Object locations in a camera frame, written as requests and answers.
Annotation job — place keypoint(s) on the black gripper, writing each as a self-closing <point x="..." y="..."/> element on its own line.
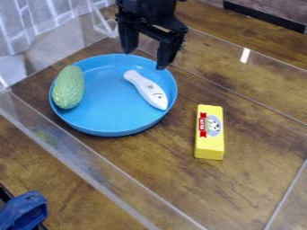
<point x="152" y="18"/>

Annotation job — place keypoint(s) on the white wooden toy fish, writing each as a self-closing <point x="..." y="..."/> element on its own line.
<point x="148" y="89"/>

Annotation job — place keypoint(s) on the blue round plastic tray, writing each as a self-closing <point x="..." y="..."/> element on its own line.
<point x="112" y="110"/>

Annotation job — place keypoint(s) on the green bumpy toy gourd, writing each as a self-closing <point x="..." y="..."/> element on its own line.
<point x="68" y="87"/>

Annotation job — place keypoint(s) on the black baseboard strip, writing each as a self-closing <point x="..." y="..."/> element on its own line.
<point x="284" y="23"/>

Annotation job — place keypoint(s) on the grey checkered curtain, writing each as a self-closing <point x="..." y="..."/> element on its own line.
<point x="26" y="18"/>

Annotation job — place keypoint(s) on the yellow toy butter block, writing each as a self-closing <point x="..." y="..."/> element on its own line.
<point x="208" y="132"/>

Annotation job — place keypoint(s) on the blue plastic clamp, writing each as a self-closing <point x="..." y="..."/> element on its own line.
<point x="24" y="211"/>

